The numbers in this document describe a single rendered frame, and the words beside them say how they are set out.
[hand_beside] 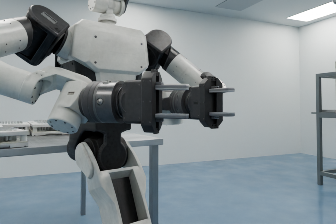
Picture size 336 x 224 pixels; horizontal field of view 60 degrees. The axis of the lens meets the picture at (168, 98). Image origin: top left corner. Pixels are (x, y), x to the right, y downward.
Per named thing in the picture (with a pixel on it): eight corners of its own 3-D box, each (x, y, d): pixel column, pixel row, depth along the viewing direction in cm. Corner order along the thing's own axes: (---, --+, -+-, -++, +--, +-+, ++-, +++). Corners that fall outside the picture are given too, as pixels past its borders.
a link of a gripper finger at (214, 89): (226, 91, 64) (208, 92, 69) (237, 92, 65) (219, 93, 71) (226, 84, 64) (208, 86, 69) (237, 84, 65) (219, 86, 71)
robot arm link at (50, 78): (97, 79, 65) (37, 58, 63) (83, 112, 60) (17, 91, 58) (94, 93, 70) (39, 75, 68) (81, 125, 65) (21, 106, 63)
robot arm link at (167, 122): (200, 124, 82) (179, 122, 92) (198, 86, 82) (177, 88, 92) (165, 128, 76) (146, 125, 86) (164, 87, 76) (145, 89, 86)
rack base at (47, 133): (29, 133, 198) (29, 129, 198) (67, 131, 210) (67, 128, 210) (32, 136, 177) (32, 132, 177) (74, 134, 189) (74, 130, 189)
